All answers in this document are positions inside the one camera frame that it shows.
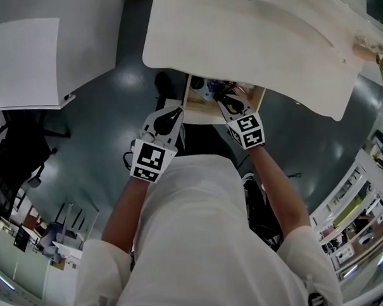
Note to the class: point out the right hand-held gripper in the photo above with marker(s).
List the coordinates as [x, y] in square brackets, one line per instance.
[247, 131]

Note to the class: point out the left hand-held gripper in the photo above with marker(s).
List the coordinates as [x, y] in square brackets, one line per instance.
[147, 157]

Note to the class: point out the wooden drawer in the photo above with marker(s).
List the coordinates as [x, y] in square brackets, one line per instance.
[196, 109]

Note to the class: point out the purple makeup item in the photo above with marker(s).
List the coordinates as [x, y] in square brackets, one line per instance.
[212, 84]

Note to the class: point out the dark round makeup jar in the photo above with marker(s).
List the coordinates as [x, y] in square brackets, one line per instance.
[197, 83]

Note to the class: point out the person's left forearm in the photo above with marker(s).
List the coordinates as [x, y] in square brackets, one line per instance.
[126, 212]

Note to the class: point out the person's right forearm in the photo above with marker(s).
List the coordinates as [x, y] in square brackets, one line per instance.
[280, 193]

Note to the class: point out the person's left hand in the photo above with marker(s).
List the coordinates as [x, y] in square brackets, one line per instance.
[149, 136]

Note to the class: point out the person's black trousers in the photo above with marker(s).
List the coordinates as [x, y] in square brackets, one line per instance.
[207, 142]

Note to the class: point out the white desk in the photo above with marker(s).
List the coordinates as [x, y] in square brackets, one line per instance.
[253, 35]

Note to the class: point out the white square table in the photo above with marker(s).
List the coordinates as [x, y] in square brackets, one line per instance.
[88, 42]

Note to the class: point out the black bag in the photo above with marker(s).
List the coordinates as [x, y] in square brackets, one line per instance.
[260, 209]

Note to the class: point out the person's white shirt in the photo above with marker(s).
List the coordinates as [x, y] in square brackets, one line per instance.
[201, 244]

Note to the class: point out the beige vase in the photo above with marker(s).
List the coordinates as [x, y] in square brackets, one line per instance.
[363, 51]

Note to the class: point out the black office chair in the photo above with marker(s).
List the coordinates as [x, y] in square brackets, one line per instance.
[17, 150]

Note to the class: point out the white board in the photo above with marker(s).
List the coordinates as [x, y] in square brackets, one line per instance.
[19, 64]

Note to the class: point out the dried flower bunch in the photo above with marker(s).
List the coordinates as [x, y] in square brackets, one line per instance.
[382, 58]

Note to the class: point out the white shelf unit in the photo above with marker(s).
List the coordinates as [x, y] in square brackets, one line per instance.
[355, 211]

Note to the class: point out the blue office chair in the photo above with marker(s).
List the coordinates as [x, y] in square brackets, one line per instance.
[51, 237]

